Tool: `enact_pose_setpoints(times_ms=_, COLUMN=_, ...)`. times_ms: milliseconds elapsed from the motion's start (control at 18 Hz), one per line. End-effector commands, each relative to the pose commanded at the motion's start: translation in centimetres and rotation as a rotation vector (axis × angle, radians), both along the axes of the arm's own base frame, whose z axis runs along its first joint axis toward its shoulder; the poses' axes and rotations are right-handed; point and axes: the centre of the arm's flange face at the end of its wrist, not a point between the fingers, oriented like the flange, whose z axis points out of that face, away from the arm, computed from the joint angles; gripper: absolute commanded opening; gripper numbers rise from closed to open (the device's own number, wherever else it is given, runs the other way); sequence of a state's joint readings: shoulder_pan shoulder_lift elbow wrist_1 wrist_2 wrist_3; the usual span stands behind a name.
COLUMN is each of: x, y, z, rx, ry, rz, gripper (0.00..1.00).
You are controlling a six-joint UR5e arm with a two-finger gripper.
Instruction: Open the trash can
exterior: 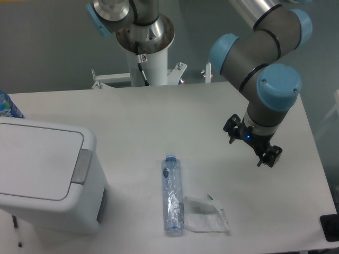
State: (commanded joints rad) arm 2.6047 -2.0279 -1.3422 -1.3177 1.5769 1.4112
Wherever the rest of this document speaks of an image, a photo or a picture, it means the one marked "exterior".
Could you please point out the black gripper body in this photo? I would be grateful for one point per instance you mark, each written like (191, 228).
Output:
(260, 143)

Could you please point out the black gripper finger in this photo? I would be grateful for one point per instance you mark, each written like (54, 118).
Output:
(270, 156)
(233, 128)

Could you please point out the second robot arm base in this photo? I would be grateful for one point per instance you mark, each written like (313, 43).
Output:
(109, 16)

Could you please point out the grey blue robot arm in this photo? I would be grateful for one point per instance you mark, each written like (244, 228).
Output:
(252, 67)

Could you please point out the white push-lid trash can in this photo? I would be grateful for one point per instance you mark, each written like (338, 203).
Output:
(51, 175)

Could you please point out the crumpled white plastic wrapper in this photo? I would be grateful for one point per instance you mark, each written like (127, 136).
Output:
(204, 215)

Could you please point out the black device at table edge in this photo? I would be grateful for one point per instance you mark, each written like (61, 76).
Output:
(329, 225)

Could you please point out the empty clear plastic bottle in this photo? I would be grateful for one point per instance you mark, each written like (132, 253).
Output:
(172, 193)

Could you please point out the blue labelled bottle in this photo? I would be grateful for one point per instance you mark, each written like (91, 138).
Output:
(8, 108)

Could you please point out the black pen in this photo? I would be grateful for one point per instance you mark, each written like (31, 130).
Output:
(16, 229)

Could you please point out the white bracket post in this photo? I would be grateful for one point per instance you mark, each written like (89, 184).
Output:
(207, 73)

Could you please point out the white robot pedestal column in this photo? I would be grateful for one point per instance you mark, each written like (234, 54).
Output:
(146, 49)

